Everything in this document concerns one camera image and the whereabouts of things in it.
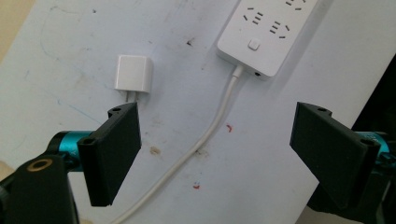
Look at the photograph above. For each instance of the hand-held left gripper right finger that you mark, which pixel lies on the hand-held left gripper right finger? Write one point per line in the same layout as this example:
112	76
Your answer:
330	149

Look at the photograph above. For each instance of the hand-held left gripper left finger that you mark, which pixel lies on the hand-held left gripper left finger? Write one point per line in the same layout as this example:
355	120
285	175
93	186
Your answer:
109	155

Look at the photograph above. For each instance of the white charger plug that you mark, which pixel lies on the white charger plug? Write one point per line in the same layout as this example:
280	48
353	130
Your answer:
133	74

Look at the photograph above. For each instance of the white power strip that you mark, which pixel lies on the white power strip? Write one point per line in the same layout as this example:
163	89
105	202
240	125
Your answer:
264	31

